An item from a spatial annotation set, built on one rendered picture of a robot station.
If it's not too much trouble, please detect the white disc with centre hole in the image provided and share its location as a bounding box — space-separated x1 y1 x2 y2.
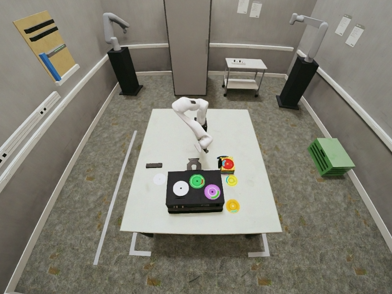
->
153 173 166 185
173 181 189 196

